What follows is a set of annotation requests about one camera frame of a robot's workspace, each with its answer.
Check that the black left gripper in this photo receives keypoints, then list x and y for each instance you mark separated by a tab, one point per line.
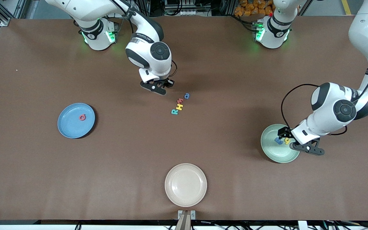
285	131

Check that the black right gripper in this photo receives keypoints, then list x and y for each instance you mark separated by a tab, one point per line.
166	82

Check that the yellow foam letter h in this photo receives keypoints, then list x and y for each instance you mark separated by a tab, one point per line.
179	107
287	141

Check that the blue foam letter m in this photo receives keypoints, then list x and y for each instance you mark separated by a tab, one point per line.
279	141

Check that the pink foam letter w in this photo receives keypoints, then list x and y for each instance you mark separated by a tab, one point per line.
181	100

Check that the red foam letter Q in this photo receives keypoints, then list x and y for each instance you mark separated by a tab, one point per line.
80	117

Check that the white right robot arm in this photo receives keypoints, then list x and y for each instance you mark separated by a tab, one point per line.
163	68

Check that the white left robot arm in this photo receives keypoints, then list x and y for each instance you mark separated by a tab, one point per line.
327	95

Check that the green plate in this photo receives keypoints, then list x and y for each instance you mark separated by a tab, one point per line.
276	153

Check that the beige plate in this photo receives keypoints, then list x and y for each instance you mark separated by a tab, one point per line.
185	185

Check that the blue plate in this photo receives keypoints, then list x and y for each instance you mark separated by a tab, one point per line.
72	127

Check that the teal foam letter R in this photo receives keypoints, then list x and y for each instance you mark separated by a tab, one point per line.
173	112

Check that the dark equipment rack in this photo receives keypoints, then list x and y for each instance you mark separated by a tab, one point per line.
187	12

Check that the brown table cover mat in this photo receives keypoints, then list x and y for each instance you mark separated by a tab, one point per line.
123	159

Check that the orange snack bags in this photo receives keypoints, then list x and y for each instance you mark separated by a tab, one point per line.
251	8

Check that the grey metal mounting bracket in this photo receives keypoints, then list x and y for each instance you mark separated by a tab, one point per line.
179	216

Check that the beige camera support post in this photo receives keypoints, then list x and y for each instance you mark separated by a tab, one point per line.
180	223

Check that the black table edge rail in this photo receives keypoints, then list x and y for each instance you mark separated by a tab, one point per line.
75	222

